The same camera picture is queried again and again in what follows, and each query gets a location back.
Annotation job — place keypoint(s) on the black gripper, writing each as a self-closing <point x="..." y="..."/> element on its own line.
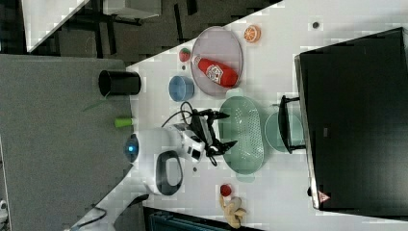
<point x="202" y="126"/>

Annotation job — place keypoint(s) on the green plastic strainer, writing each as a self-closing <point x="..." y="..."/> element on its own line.
<point x="243" y="126"/>

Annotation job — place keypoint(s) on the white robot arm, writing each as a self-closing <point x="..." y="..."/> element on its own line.
<point x="157" y="153"/>

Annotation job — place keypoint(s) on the green plastic mug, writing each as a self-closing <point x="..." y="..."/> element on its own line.
<point x="284" y="130"/>

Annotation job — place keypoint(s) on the blue plastic bowl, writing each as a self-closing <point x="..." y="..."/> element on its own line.
<point x="181" y="88"/>

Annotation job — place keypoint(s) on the red ketchup bottle toy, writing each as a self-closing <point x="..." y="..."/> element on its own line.
<point x="219" y="73"/>

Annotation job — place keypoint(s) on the red apple toy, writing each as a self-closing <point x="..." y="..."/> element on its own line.
<point x="225" y="190"/>

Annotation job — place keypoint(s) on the yellow banana peel toy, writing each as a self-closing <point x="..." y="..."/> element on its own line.
<point x="232" y="211"/>

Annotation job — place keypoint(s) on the red strawberry toy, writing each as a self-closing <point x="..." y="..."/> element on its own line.
<point x="184" y="55"/>

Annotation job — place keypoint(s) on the grey round plate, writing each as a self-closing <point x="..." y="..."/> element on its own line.
<point x="219" y="45"/>

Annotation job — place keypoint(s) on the orange slice toy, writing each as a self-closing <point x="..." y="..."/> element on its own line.
<point x="252" y="34"/>

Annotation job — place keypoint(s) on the black cylindrical cup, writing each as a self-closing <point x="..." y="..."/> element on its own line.
<point x="119" y="83"/>

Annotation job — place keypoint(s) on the black toaster oven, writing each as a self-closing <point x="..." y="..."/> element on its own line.
<point x="353" y="99"/>

